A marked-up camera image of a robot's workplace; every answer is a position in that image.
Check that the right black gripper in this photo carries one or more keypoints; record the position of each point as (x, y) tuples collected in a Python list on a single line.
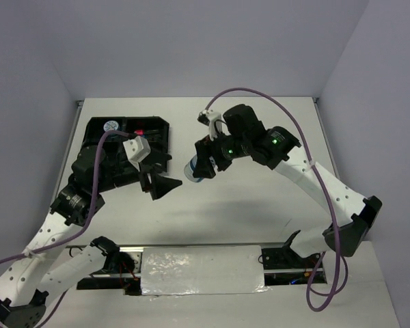
[(208, 156)]

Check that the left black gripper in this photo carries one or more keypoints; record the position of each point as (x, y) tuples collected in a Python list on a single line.
[(160, 184)]

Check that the blue patterned round tin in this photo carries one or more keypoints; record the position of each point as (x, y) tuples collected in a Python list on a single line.
[(111, 125)]

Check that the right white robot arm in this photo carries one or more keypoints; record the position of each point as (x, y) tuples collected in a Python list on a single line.
[(238, 133)]

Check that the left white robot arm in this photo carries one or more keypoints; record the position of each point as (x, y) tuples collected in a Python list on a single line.
[(30, 283)]

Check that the black compartment organizer tray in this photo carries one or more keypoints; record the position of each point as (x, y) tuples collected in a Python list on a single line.
[(150, 133)]

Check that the silver foil covered panel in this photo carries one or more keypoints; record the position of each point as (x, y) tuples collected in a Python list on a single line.
[(214, 270)]

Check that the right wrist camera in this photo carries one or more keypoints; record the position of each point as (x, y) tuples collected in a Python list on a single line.
[(212, 120)]

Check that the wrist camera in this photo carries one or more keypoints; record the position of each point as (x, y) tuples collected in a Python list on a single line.
[(136, 150), (212, 120)]

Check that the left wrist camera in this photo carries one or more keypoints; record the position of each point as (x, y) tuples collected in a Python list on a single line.
[(136, 150)]

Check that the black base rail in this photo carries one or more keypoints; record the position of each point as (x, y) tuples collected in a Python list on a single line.
[(124, 273)]

